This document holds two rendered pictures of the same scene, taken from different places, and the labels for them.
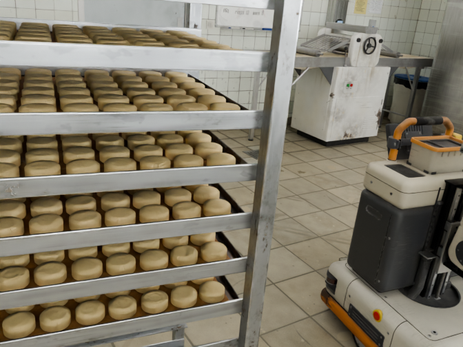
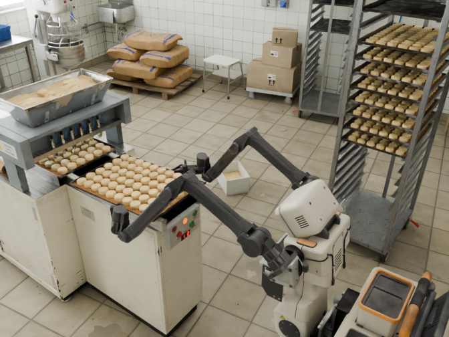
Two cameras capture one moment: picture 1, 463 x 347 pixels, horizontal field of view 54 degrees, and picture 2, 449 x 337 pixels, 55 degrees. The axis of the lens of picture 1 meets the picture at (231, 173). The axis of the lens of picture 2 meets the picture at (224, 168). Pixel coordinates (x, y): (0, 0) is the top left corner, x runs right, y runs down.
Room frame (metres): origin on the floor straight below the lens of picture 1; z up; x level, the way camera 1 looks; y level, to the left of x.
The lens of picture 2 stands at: (2.51, -1.97, 2.17)
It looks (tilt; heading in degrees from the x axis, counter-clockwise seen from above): 31 degrees down; 150
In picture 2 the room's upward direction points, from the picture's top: 1 degrees clockwise
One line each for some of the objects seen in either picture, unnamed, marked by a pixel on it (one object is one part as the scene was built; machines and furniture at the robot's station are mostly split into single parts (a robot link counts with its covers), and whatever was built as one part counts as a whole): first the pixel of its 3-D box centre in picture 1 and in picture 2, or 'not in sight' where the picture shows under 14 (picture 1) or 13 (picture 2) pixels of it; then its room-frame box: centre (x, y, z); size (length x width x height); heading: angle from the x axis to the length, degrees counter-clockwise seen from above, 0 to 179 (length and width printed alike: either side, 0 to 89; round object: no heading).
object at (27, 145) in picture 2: not in sight; (66, 137); (0.12, -1.65, 1.01); 0.72 x 0.33 x 0.34; 115
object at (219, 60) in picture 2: not in sight; (224, 74); (-2.35, 0.82, 0.23); 0.45 x 0.45 x 0.46; 25
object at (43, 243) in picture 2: not in sight; (39, 193); (-0.31, -1.85, 0.42); 1.28 x 0.72 x 0.84; 25
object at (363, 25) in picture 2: not in sight; (381, 17); (0.60, 0.23, 1.59); 0.64 x 0.03 x 0.03; 113
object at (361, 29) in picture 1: (351, 27); not in sight; (5.13, -1.14, 1.23); 0.58 x 0.19 x 0.07; 33
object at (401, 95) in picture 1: (410, 100); not in sight; (6.19, -2.34, 0.33); 0.54 x 0.53 x 0.66; 33
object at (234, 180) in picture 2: not in sight; (232, 178); (-0.28, -0.27, 0.08); 0.30 x 0.22 x 0.16; 169
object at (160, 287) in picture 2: not in sight; (137, 245); (0.58, -1.44, 0.45); 0.70 x 0.34 x 0.90; 25
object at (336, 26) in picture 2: not in sight; (335, 25); (-1.12, 1.51, 1.05); 0.60 x 0.40 x 0.01; 126
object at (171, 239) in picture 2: not in sight; (182, 226); (0.91, -1.29, 0.77); 0.24 x 0.04 x 0.14; 115
